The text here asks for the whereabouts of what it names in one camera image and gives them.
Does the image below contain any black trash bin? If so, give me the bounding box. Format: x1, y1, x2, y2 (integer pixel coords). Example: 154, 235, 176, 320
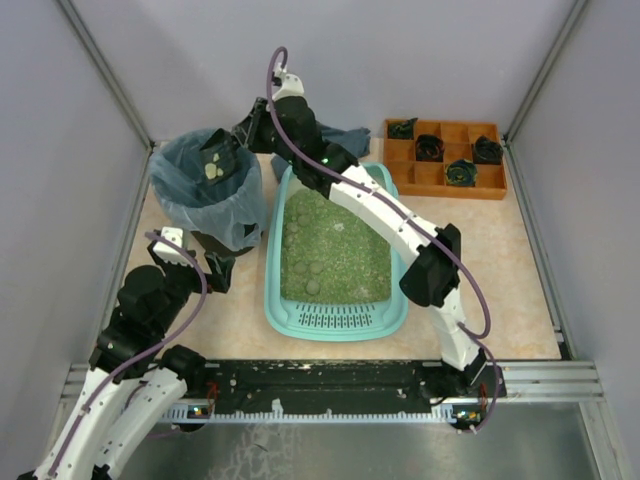
191, 231, 252, 257

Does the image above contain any black litter scoop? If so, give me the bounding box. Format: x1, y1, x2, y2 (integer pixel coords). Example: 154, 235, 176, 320
199, 129, 241, 185

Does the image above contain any teal plastic litter box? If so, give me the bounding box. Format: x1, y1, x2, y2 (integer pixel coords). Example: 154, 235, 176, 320
264, 168, 409, 342

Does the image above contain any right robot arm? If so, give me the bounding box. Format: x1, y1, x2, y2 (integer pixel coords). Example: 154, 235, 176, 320
232, 96, 491, 387

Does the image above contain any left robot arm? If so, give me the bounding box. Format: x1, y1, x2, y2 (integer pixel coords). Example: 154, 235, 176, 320
22, 242, 235, 479

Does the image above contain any green cat litter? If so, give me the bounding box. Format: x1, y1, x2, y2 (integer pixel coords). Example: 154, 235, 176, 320
280, 189, 392, 304

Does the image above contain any translucent blue bin liner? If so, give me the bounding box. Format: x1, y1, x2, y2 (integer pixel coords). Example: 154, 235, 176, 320
150, 128, 268, 250

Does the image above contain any grey-blue cloth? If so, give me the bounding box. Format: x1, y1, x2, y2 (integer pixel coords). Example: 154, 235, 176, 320
271, 123, 371, 181

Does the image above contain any black rolled item top-left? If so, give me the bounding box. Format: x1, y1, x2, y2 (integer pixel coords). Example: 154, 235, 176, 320
387, 117, 417, 140

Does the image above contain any black rolled item middle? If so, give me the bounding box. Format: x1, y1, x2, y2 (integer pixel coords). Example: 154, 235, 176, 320
415, 134, 445, 163

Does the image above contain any orange wooden compartment tray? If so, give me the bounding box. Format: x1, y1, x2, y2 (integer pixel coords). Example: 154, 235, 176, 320
383, 118, 507, 200

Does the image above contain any black rolled item lower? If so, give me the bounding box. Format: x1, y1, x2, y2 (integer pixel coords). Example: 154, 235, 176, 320
444, 158, 478, 187

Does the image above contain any black rolled item right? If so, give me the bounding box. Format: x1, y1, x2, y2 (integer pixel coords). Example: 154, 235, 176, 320
472, 135, 504, 165

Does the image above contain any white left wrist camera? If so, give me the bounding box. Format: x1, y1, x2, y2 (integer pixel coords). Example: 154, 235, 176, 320
152, 226, 189, 266

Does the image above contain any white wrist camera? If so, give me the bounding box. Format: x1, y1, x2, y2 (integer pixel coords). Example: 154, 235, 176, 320
152, 226, 189, 266
271, 70, 305, 102

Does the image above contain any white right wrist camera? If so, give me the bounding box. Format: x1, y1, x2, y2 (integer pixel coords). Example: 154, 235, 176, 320
271, 70, 305, 102

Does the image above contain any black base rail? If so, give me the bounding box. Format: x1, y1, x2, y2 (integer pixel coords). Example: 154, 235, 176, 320
69, 357, 599, 434

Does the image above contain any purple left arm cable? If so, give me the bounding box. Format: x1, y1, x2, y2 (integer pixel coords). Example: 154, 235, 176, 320
47, 230, 209, 476

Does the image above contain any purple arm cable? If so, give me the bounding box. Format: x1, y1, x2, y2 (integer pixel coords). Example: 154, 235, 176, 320
267, 46, 504, 434
47, 230, 209, 476

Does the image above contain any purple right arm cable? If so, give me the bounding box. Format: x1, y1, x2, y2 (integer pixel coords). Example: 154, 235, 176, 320
267, 46, 504, 434

